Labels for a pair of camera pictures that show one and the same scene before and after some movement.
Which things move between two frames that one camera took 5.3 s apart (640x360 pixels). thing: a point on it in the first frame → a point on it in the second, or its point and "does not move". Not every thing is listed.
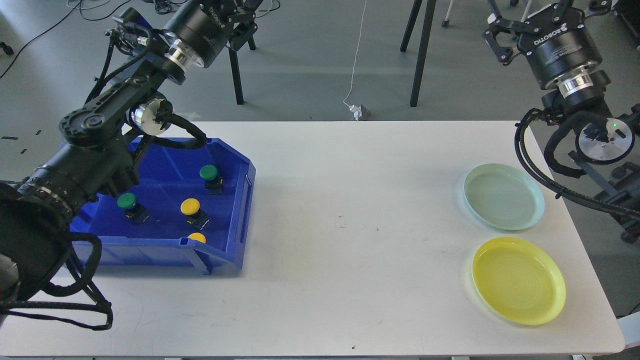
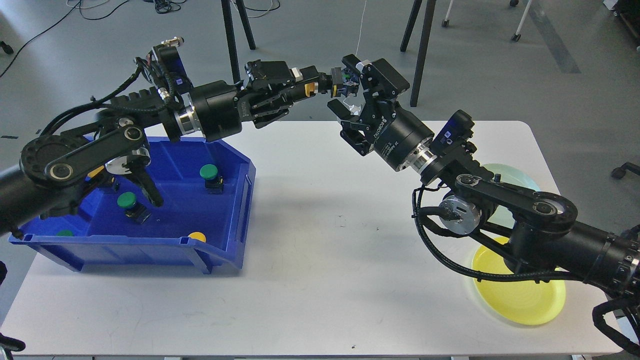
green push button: x=214 y=184 does not move
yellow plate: x=520 y=279 does not move
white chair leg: x=445 y=23 does not move
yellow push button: x=190 y=207 → x=337 y=90
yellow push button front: x=198 y=236 does not move
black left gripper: x=202 y=26 → x=267 y=91
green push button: x=127 y=202 does not move
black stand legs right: x=424 y=42 does not move
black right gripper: x=554 y=51 → x=396 y=136
